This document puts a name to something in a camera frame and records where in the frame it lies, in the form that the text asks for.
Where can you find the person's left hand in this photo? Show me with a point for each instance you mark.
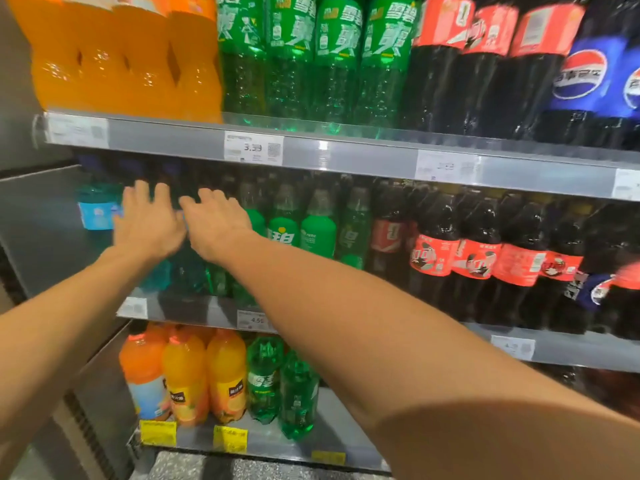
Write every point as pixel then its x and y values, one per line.
pixel 147 224

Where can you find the person's right hand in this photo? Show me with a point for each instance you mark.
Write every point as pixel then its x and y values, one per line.
pixel 215 224

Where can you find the row of teal bottles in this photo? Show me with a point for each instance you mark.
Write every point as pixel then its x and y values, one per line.
pixel 97 209

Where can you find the orange drink bottle blue label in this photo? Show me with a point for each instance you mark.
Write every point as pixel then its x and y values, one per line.
pixel 142 364

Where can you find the orange juice bottle black label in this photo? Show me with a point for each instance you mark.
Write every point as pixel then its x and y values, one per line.
pixel 227 369
pixel 185 364

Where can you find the large green soda bottle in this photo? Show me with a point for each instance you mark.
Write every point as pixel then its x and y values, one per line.
pixel 385 89
pixel 242 79

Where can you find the row of large green bottles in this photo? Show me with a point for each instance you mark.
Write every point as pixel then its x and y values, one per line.
pixel 290 89

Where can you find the row of large orange bottles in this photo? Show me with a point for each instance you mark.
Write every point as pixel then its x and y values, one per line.
pixel 90 69

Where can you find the clear green soda bottle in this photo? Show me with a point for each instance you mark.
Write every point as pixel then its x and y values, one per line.
pixel 299 399
pixel 265 384

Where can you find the large cola bottle red label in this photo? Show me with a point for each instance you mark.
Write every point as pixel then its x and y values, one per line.
pixel 435 84
pixel 487 89
pixel 530 94

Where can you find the row of cola bottles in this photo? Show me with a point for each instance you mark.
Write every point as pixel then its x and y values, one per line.
pixel 562 264

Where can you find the cola bottle black blue label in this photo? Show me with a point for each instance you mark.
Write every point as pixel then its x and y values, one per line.
pixel 597 292

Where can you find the person's left forearm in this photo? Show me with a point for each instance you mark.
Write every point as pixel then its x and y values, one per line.
pixel 60 334

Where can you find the person's right forearm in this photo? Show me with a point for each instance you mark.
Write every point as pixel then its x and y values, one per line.
pixel 450 404

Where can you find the white price tag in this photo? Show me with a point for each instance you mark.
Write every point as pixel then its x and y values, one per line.
pixel 132 308
pixel 77 129
pixel 253 147
pixel 447 167
pixel 513 347
pixel 254 320
pixel 626 184

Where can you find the steel cabinet side panel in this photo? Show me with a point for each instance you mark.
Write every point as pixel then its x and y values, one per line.
pixel 45 219

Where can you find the yellow price tag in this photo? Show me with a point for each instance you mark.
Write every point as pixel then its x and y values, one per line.
pixel 158 433
pixel 328 458
pixel 230 439

